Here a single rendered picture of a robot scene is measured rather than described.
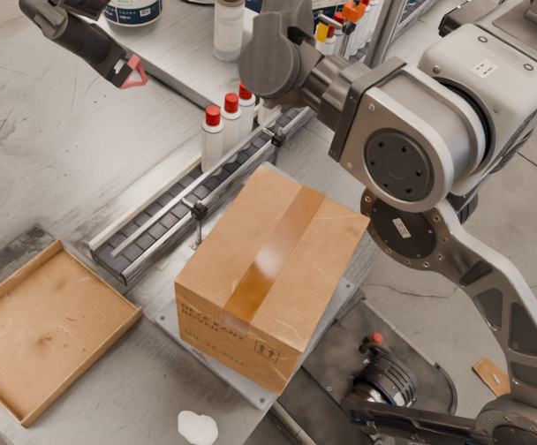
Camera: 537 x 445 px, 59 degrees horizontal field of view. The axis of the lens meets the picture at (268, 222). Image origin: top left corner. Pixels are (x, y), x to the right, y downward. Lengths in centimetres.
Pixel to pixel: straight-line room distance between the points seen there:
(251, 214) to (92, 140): 66
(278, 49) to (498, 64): 25
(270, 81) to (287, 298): 36
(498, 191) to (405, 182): 224
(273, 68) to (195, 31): 109
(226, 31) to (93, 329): 90
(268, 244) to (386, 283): 140
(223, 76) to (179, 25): 28
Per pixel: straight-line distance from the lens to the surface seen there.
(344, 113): 56
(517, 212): 275
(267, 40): 61
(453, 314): 225
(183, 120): 144
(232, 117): 114
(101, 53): 96
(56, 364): 109
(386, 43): 137
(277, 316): 78
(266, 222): 87
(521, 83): 60
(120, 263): 110
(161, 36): 165
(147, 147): 137
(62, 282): 116
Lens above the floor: 183
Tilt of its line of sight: 56 degrees down
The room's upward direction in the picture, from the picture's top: 12 degrees clockwise
